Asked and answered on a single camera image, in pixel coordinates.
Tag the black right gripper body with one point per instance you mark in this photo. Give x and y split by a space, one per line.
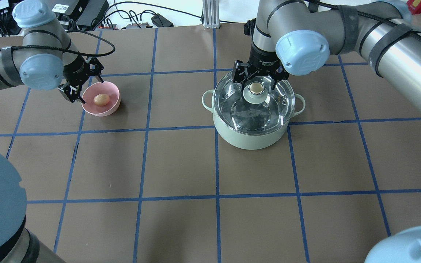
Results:
263 57

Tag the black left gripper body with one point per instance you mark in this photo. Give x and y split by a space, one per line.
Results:
74 68

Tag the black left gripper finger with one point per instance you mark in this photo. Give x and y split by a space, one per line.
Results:
72 93
95 69

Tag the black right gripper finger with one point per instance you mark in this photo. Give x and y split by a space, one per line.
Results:
277 77
240 72

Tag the beige egg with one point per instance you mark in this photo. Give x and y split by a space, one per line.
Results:
101 100

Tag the glass pot lid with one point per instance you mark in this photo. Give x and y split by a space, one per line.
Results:
253 108

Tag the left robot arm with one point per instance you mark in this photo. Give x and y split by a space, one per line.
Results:
47 58

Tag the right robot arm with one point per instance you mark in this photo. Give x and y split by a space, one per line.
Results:
287 39

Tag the mint green electric pot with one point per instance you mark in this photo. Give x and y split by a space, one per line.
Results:
247 142

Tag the pink bowl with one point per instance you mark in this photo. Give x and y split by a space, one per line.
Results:
101 88

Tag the aluminium frame post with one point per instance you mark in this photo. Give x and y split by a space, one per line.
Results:
210 14

